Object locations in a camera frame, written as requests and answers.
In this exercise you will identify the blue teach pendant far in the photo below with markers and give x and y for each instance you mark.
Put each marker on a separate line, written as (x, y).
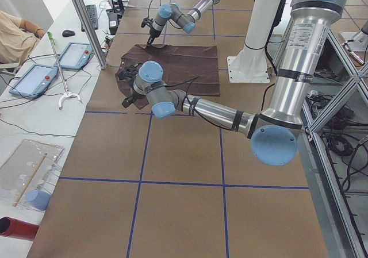
(75, 56)

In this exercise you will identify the wooden stick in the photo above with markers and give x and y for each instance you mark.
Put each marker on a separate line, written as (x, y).
(27, 183)

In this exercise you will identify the aluminium frame post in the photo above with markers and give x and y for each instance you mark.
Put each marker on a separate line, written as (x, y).
(81, 11)

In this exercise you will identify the black keyboard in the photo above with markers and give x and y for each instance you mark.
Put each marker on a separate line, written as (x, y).
(93, 16)

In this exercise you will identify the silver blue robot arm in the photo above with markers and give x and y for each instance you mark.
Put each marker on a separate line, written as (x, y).
(273, 131)
(187, 13)

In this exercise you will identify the black computer mouse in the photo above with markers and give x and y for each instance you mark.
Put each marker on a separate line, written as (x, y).
(68, 33)

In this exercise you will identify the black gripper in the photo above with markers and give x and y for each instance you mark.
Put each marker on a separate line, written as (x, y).
(133, 95)
(153, 34)

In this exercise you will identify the red cylinder tube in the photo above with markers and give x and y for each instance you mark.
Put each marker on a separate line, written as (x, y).
(14, 228)

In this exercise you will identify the clear plastic bag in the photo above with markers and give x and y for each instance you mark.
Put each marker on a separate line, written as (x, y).
(19, 166)

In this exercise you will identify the blue teach pendant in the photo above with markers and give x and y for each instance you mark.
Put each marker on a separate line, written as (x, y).
(75, 56)
(34, 82)

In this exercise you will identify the dark brown t-shirt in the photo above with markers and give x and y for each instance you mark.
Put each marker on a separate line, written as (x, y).
(184, 65)

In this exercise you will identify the person in beige shirt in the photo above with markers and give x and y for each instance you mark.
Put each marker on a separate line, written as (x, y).
(19, 37)

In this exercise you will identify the blue teach pendant near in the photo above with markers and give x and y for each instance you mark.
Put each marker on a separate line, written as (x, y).
(34, 82)

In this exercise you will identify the white reacher grabber tool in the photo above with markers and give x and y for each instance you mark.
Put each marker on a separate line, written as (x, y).
(67, 93)

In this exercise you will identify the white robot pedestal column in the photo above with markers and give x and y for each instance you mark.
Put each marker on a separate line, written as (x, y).
(250, 64)

